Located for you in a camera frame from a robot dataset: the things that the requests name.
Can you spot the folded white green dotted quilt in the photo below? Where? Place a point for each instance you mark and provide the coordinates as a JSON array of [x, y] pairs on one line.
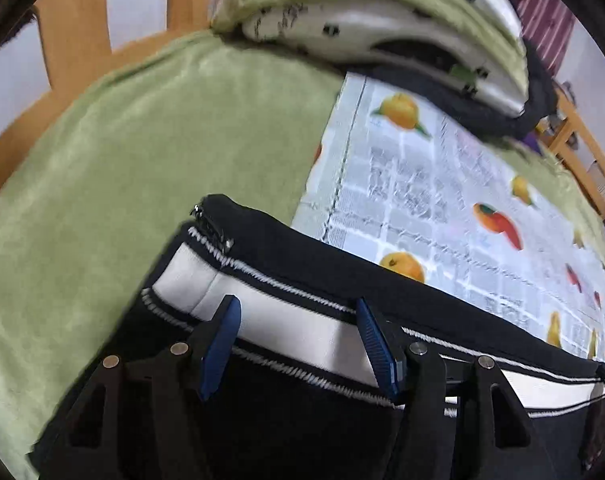
[[357, 15]]

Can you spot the black clothes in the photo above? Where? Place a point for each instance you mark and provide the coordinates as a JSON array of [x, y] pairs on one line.
[[532, 95]]

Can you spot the fruit printed cloth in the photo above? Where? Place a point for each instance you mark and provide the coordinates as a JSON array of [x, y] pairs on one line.
[[432, 185]]

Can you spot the purple cloth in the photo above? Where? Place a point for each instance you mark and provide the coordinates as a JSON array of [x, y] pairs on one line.
[[538, 139]]

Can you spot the black pants with white waistband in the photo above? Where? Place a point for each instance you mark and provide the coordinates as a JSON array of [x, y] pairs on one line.
[[292, 430]]

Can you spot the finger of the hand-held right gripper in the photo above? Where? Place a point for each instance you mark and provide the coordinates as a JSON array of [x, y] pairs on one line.
[[602, 410]]

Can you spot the green blanket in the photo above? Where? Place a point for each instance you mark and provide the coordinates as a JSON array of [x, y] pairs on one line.
[[132, 160]]

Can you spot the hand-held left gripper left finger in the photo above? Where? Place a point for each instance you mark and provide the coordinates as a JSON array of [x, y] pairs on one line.
[[221, 355]]

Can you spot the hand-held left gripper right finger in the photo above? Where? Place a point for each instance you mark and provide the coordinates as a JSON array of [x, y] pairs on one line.
[[378, 347]]

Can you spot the striped curtain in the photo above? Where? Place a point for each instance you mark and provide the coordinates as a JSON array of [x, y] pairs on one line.
[[542, 5]]

